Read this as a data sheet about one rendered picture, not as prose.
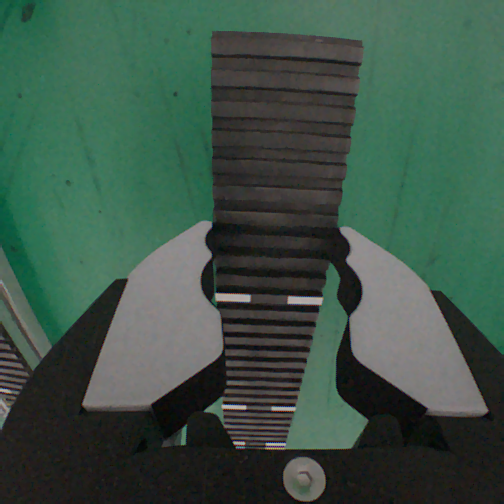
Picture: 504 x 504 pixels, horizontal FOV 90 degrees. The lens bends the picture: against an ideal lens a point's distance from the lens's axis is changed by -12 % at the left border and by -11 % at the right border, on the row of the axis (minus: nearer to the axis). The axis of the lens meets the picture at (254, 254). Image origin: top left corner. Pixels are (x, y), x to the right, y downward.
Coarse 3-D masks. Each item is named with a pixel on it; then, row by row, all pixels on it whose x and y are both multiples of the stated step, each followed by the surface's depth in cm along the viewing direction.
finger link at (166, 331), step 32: (160, 256) 9; (192, 256) 9; (128, 288) 7; (160, 288) 7; (192, 288) 8; (128, 320) 6; (160, 320) 6; (192, 320) 7; (128, 352) 6; (160, 352) 6; (192, 352) 6; (224, 352) 6; (96, 384) 5; (128, 384) 5; (160, 384) 5; (192, 384) 5; (224, 384) 6; (160, 416) 5
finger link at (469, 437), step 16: (448, 304) 7; (448, 320) 7; (464, 320) 7; (464, 336) 6; (480, 336) 6; (464, 352) 6; (480, 352) 6; (496, 352) 6; (480, 368) 5; (496, 368) 5; (480, 384) 5; (496, 384) 5; (496, 400) 5; (432, 416) 5; (448, 416) 5; (496, 416) 5; (416, 432) 5; (432, 432) 5; (448, 432) 4; (464, 432) 4; (480, 432) 4; (496, 432) 4; (448, 448) 4; (464, 448) 4; (480, 448) 4; (496, 448) 4; (496, 464) 4
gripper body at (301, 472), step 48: (192, 432) 4; (384, 432) 4; (96, 480) 3; (144, 480) 3; (192, 480) 3; (240, 480) 3; (288, 480) 4; (336, 480) 3; (384, 480) 3; (432, 480) 3; (480, 480) 3
